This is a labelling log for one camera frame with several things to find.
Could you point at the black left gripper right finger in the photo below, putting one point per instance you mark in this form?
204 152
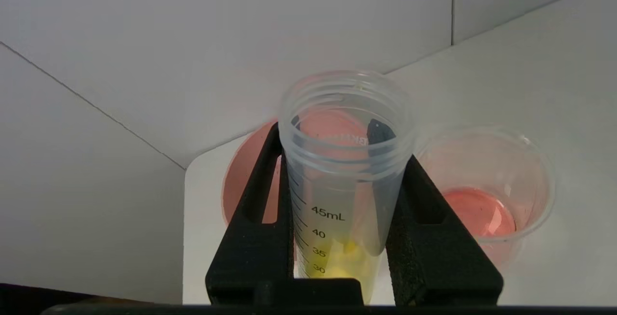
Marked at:
434 257

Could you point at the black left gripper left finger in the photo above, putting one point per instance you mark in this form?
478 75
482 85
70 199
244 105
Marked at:
255 252

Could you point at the test tube with yellow pigment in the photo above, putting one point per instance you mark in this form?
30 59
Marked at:
337 185

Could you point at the clear plastic beaker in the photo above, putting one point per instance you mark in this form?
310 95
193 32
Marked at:
487 194

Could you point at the pink bowl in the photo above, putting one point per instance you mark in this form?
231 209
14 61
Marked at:
246 170

